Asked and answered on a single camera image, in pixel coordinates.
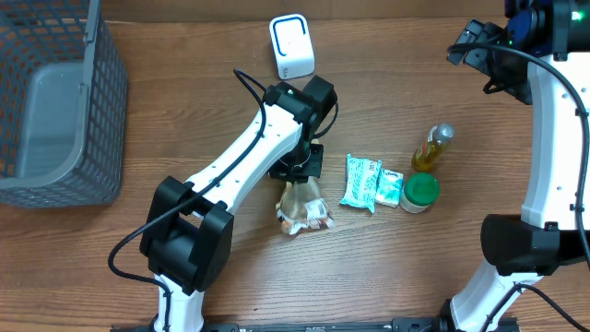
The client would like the brown Pantree snack bag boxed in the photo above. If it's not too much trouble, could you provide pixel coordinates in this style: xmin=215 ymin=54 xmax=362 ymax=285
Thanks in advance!
xmin=276 ymin=177 xmax=336 ymax=236

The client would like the green wet wipes pack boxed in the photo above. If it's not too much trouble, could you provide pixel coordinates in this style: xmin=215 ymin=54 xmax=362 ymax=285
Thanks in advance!
xmin=340 ymin=154 xmax=382 ymax=213

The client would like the small teal box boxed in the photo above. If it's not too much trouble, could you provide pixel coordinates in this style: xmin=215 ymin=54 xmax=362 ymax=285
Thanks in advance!
xmin=376 ymin=169 xmax=404 ymax=208

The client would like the green lid jar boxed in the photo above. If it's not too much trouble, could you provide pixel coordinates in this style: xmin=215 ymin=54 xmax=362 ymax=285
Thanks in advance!
xmin=399 ymin=172 xmax=440 ymax=214

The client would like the yellow dish soap bottle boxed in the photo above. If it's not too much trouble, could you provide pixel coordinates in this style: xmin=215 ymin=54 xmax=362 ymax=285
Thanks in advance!
xmin=411 ymin=124 xmax=455 ymax=172

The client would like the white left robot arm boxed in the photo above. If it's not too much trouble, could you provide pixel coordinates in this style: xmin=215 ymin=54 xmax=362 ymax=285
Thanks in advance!
xmin=139 ymin=76 xmax=337 ymax=331

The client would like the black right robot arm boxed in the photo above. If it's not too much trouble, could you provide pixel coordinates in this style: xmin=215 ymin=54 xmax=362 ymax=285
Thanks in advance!
xmin=431 ymin=0 xmax=589 ymax=331

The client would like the white barcode scanner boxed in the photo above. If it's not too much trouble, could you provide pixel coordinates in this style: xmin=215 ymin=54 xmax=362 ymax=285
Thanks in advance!
xmin=269 ymin=14 xmax=315 ymax=80

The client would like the grey plastic mesh basket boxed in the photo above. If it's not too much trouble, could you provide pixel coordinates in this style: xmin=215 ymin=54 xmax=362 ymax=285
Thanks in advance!
xmin=1 ymin=0 xmax=128 ymax=208

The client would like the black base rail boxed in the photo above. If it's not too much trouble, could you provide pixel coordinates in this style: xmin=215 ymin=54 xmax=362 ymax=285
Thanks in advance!
xmin=202 ymin=317 xmax=447 ymax=332

